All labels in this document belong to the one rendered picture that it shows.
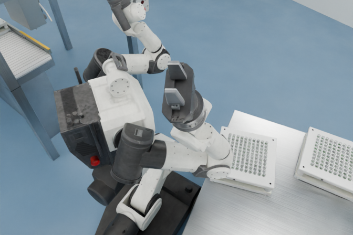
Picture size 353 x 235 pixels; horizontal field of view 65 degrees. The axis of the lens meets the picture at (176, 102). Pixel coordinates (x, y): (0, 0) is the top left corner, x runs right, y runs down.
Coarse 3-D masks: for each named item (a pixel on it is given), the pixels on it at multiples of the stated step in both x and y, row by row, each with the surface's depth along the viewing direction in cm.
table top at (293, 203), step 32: (256, 128) 134; (288, 128) 134; (288, 160) 122; (224, 192) 112; (288, 192) 112; (320, 192) 112; (192, 224) 103; (224, 224) 103; (256, 224) 103; (288, 224) 103; (320, 224) 103; (352, 224) 103
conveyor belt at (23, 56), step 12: (0, 36) 193; (12, 36) 193; (0, 48) 183; (12, 48) 183; (24, 48) 183; (36, 48) 183; (12, 60) 175; (24, 60) 175; (36, 60) 175; (48, 60) 180; (24, 72) 170
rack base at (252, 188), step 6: (210, 180) 115; (216, 180) 113; (222, 180) 112; (228, 180) 112; (234, 180) 112; (234, 186) 112; (240, 186) 111; (246, 186) 110; (252, 186) 110; (258, 192) 110; (264, 192) 109; (270, 192) 109
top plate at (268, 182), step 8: (224, 128) 125; (240, 136) 122; (248, 136) 122; (256, 136) 122; (264, 136) 122; (264, 144) 119; (272, 144) 119; (272, 152) 116; (240, 160) 113; (272, 160) 113; (248, 168) 111; (272, 168) 111; (232, 176) 108; (240, 176) 108; (248, 176) 108; (256, 176) 108; (272, 176) 108; (256, 184) 107; (264, 184) 106; (272, 184) 106
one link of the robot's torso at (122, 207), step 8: (136, 184) 168; (128, 192) 163; (128, 200) 166; (160, 200) 163; (120, 208) 157; (128, 208) 156; (152, 208) 157; (128, 216) 153; (136, 216) 154; (152, 216) 159; (136, 224) 154; (144, 224) 153
